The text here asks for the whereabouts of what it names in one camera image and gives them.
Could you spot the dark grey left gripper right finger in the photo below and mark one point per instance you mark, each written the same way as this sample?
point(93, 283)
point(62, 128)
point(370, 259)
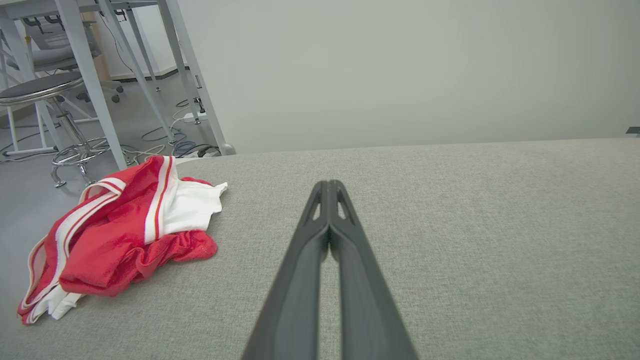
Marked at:
point(362, 300)

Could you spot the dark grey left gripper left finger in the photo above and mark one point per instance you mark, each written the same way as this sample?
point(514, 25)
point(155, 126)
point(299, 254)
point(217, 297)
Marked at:
point(300, 280)

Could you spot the red and white basketball jersey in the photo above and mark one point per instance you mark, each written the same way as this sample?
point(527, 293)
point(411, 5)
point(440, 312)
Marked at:
point(115, 250)

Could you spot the grey fabric sofa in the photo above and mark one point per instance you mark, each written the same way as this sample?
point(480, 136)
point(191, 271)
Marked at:
point(475, 250)

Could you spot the round grey chrome stool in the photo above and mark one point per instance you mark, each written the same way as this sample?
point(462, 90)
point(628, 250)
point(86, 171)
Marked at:
point(35, 87)

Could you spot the grey office chair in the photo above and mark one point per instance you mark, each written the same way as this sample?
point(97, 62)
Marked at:
point(50, 55)

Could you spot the white metal table frame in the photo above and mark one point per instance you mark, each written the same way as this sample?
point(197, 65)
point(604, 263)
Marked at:
point(82, 60)

